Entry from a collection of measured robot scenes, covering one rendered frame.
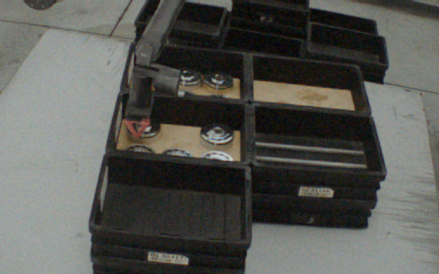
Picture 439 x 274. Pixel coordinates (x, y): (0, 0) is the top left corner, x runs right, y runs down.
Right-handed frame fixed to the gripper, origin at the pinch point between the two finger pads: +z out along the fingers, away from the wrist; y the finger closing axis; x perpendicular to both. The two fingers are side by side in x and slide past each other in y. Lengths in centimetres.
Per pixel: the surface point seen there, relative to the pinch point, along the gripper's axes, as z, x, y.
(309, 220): 19, -53, -9
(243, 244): -1.3, -30.6, -38.9
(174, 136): 12.3, -10.4, 12.4
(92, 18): 111, 56, 227
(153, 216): 10.3, -8.0, -23.0
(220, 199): 10.3, -25.5, -13.5
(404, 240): 21, -85, -12
